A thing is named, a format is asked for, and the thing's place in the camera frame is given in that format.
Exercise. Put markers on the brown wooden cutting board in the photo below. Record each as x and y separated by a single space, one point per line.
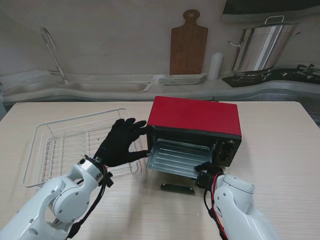
187 50

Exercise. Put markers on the range hood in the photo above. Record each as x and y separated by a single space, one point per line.
270 6

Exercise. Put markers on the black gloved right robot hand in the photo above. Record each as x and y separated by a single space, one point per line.
211 168

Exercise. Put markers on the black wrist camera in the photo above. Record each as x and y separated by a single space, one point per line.
205 180
109 181

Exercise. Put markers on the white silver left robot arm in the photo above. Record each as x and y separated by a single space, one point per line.
65 200

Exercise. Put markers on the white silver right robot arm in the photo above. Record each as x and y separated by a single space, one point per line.
237 205

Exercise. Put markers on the chrome kitchen faucet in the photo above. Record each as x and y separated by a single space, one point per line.
56 60

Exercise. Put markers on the red black toaster oven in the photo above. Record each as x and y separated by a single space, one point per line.
195 115

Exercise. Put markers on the black oven knob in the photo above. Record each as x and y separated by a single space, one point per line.
228 149
225 158

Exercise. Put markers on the steel kitchen sink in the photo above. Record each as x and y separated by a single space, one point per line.
107 87

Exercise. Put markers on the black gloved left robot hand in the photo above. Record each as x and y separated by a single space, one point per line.
117 147

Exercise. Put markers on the stack of white plates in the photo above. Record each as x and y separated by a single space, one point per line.
182 80

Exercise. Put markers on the black gas stove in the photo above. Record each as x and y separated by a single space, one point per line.
275 76

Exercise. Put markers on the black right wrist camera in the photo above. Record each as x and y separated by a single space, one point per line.
205 180

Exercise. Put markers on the white paper towel roll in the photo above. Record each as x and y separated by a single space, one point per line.
216 66

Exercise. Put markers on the ribbed metal baking tray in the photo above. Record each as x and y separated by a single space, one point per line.
177 157

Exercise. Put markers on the stainless steel stock pot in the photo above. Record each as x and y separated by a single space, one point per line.
262 47

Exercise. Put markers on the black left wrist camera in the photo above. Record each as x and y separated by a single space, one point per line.
109 181

